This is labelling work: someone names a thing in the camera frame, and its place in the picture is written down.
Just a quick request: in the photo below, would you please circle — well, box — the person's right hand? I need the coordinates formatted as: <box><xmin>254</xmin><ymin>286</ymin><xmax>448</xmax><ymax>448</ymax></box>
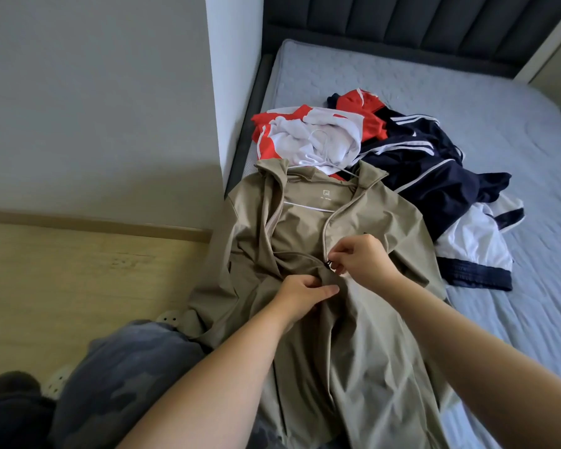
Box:
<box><xmin>327</xmin><ymin>233</ymin><xmax>402</xmax><ymax>296</ymax></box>

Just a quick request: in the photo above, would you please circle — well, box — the person's left hand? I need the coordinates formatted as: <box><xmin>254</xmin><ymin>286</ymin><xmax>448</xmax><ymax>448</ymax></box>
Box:
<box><xmin>266</xmin><ymin>273</ymin><xmax>342</xmax><ymax>324</ymax></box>

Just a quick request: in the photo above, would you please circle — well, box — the white wire hanger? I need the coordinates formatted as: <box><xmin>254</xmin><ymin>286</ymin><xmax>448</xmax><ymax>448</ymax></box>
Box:
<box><xmin>280</xmin><ymin>199</ymin><xmax>357</xmax><ymax>216</ymax></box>

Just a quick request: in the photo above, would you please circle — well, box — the khaki zip jacket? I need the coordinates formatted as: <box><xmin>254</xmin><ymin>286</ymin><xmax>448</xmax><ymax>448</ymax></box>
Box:
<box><xmin>173</xmin><ymin>157</ymin><xmax>461</xmax><ymax>449</ymax></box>

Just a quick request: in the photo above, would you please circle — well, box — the red and navy sports jacket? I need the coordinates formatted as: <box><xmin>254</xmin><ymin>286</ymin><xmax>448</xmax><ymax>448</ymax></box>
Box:
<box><xmin>325</xmin><ymin>89</ymin><xmax>512</xmax><ymax>244</ymax></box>

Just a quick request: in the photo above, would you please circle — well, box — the white and navy garment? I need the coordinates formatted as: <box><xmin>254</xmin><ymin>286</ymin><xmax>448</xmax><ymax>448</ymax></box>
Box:
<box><xmin>434</xmin><ymin>191</ymin><xmax>527</xmax><ymax>292</ymax></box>

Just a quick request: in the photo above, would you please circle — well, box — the red and white jacket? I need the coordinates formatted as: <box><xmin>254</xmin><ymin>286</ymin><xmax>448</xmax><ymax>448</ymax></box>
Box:
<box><xmin>251</xmin><ymin>104</ymin><xmax>366</xmax><ymax>176</ymax></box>

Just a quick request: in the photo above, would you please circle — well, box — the grey quilted bed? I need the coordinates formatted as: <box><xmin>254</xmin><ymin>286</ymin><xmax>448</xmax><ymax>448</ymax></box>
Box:
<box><xmin>226</xmin><ymin>39</ymin><xmax>561</xmax><ymax>449</ymax></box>

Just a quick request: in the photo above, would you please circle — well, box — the person's right forearm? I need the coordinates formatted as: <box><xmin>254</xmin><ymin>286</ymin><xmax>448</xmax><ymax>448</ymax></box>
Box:
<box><xmin>378</xmin><ymin>272</ymin><xmax>561</xmax><ymax>449</ymax></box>

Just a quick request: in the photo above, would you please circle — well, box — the person's left forearm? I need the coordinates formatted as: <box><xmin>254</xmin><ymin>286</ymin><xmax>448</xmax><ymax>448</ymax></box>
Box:
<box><xmin>120</xmin><ymin>308</ymin><xmax>307</xmax><ymax>449</ymax></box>

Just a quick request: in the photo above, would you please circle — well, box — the dark grey upholstered headboard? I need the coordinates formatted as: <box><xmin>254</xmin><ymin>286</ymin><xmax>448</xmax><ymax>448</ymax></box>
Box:
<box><xmin>262</xmin><ymin>0</ymin><xmax>561</xmax><ymax>79</ymax></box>

